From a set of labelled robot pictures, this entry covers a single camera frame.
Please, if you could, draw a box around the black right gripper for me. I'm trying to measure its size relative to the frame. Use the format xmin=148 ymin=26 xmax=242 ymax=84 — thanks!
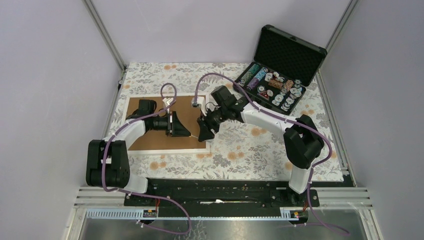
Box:
xmin=197 ymin=105 xmax=229 ymax=143

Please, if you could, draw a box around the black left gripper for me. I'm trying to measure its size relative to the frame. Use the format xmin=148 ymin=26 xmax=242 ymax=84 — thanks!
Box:
xmin=150 ymin=110 xmax=191 ymax=137

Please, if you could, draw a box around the white picture frame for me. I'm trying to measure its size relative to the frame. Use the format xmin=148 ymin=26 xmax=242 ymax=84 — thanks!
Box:
xmin=128 ymin=93 xmax=211 ymax=155

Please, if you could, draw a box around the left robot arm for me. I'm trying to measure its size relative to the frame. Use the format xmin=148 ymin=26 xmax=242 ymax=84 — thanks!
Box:
xmin=85 ymin=98 xmax=191 ymax=206

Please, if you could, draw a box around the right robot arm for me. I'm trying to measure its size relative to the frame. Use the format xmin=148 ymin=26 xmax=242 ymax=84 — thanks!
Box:
xmin=191 ymin=85 xmax=325 ymax=206

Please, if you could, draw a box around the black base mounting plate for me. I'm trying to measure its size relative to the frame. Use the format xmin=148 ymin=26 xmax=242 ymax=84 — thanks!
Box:
xmin=91 ymin=177 xmax=354 ymax=218

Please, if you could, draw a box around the black poker chip case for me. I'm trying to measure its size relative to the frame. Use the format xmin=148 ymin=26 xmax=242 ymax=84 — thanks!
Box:
xmin=233 ymin=24 xmax=328 ymax=115

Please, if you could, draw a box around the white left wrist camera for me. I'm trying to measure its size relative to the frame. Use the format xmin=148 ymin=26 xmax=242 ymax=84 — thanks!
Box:
xmin=162 ymin=97 xmax=176 ymax=108

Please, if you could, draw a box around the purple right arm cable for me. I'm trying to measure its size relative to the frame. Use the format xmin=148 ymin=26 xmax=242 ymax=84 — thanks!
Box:
xmin=194 ymin=72 xmax=350 ymax=237

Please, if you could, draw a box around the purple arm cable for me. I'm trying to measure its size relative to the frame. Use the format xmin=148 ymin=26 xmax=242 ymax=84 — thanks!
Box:
xmin=194 ymin=72 xmax=350 ymax=237
xmin=100 ymin=83 xmax=194 ymax=235

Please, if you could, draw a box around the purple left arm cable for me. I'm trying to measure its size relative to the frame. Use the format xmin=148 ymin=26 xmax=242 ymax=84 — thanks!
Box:
xmin=100 ymin=83 xmax=194 ymax=235

